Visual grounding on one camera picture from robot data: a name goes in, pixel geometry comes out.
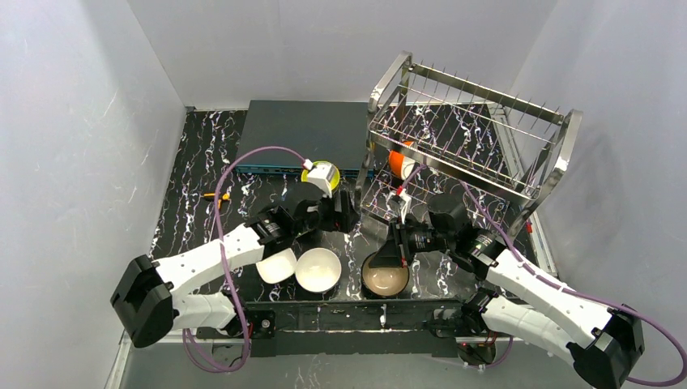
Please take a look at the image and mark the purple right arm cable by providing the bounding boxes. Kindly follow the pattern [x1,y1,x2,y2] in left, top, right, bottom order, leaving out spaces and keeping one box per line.
[399,163,687,387]

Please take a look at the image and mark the white round bowl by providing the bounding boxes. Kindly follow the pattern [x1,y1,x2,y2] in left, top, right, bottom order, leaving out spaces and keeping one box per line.
[295,248,342,293]

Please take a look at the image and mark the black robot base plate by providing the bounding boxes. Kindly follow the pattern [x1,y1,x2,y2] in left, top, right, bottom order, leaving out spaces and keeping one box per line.
[195,298,497,360]

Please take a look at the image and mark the yellow bowl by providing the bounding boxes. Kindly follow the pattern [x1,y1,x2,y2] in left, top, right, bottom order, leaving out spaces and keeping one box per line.
[301,160,341,195]

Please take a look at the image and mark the stainless steel dish rack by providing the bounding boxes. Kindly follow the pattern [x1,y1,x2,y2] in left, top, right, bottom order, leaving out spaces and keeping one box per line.
[356,51,583,236]

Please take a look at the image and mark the orange white bowl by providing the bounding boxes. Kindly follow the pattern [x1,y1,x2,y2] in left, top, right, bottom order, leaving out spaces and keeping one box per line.
[388,151,416,180]

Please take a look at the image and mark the dark teal network switch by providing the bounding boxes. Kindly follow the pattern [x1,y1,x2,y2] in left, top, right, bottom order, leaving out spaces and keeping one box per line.
[237,100,368,177]

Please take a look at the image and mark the white square bowl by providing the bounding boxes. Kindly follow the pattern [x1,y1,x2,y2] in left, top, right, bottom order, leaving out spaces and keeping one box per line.
[255,248,297,284]

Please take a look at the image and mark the orange black small tool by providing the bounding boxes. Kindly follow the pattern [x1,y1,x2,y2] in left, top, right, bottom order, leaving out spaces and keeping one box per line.
[201,193,230,207]

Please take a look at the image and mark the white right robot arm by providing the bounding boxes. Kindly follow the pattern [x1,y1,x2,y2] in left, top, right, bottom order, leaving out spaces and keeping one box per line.
[369,190,644,388]

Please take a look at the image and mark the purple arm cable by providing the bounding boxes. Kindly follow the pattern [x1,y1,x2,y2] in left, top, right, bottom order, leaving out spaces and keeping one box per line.
[181,146,309,374]
[399,163,687,387]

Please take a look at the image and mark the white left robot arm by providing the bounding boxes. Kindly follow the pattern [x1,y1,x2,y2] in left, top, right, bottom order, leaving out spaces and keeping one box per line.
[110,183,360,348]

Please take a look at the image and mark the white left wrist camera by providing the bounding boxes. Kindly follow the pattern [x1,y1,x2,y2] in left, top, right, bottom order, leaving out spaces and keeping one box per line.
[303,158,338,199]

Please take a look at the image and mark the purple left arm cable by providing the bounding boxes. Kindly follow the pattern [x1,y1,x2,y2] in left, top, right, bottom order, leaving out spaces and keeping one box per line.
[181,146,309,374]

